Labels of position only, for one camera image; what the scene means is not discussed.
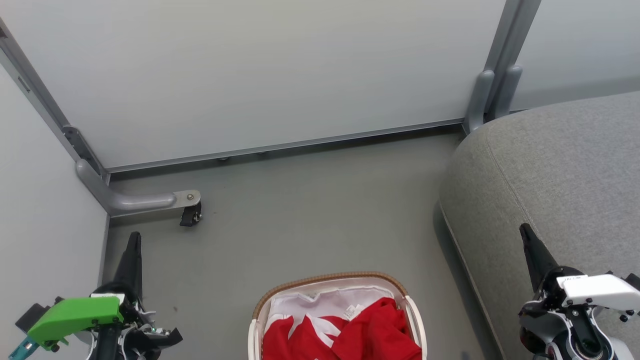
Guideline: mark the grey partition post with hinge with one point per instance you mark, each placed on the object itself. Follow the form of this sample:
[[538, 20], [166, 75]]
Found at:
[[45, 100]]

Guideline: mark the grey partition foot with bracket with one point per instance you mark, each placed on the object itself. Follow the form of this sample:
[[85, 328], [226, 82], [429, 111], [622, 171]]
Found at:
[[135, 201]]

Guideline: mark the red jersey with number print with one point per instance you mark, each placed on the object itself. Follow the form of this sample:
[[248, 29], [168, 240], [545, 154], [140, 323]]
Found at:
[[380, 330]]

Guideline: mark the black caster wheel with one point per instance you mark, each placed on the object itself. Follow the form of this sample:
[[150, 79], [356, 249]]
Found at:
[[190, 216]]

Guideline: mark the grey fabric sofa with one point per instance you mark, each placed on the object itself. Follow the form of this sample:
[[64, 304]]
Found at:
[[550, 190]]

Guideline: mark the grey partition post plain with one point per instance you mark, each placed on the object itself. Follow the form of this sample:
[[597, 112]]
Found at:
[[510, 35]]

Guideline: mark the white laundry basket brown rim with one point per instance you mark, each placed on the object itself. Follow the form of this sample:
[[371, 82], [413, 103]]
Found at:
[[260, 325]]

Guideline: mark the white basket liner cloth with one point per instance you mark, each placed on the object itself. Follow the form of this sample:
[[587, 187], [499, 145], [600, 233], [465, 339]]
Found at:
[[330, 300]]

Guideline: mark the grey partition foot pair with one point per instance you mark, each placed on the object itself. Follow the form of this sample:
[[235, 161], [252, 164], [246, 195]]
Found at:
[[482, 95]]

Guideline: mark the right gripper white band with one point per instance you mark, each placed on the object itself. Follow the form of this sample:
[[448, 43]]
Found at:
[[595, 290]]

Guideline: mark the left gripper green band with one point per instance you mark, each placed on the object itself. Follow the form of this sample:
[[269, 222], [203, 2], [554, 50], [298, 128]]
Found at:
[[75, 317]]

